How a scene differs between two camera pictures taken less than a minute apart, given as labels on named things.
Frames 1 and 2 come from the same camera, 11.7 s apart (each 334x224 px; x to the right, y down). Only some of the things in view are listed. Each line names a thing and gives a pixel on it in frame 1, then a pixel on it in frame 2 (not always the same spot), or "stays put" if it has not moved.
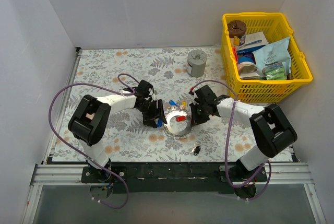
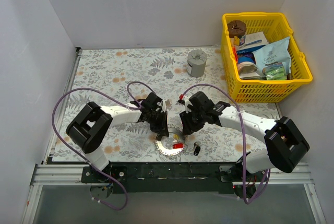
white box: x=253 y=41 stays put
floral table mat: x=168 y=105 stays put
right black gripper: x=198 y=113 -> x=189 y=122
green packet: x=275 y=72 stays put
